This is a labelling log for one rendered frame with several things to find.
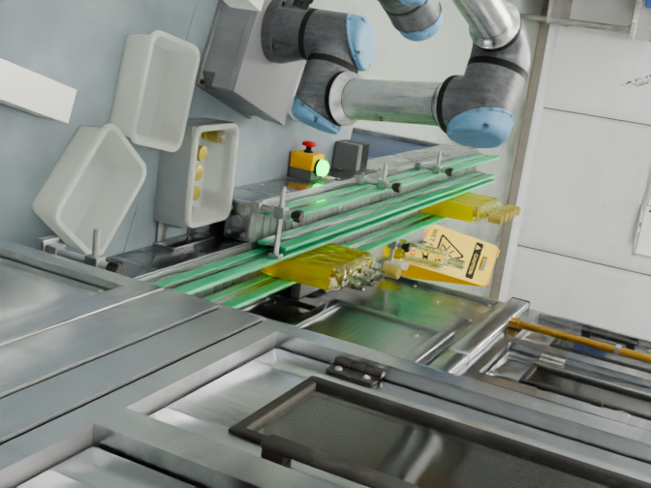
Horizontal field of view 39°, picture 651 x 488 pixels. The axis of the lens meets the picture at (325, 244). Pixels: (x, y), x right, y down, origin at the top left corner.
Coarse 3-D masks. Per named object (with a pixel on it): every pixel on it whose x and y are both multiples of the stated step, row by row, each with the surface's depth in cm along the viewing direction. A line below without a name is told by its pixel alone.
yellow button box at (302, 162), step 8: (296, 152) 251; (304, 152) 252; (312, 152) 252; (296, 160) 251; (304, 160) 250; (312, 160) 249; (296, 168) 252; (304, 168) 250; (312, 168) 250; (296, 176) 252; (304, 176) 251; (312, 176) 251; (320, 176) 255
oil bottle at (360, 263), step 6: (318, 252) 230; (324, 252) 230; (330, 252) 231; (336, 252) 231; (342, 258) 227; (348, 258) 227; (354, 258) 228; (360, 258) 229; (360, 264) 226; (366, 264) 228; (360, 270) 226
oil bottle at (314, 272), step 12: (276, 264) 222; (288, 264) 220; (300, 264) 219; (312, 264) 217; (324, 264) 218; (336, 264) 219; (276, 276) 223; (288, 276) 221; (300, 276) 219; (312, 276) 218; (324, 276) 216; (336, 276) 215; (324, 288) 217; (336, 288) 216
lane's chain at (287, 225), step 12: (468, 168) 362; (432, 180) 326; (444, 180) 337; (408, 192) 306; (276, 204) 224; (348, 204) 263; (360, 204) 272; (264, 216) 220; (312, 216) 243; (324, 216) 250; (264, 228) 221; (288, 228) 232
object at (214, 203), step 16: (208, 128) 196; (224, 128) 202; (192, 144) 194; (208, 144) 210; (224, 144) 209; (192, 160) 194; (208, 160) 211; (224, 160) 210; (192, 176) 195; (208, 176) 212; (224, 176) 211; (192, 192) 196; (208, 192) 213; (224, 192) 211; (208, 208) 213; (224, 208) 212; (192, 224) 199; (208, 224) 206
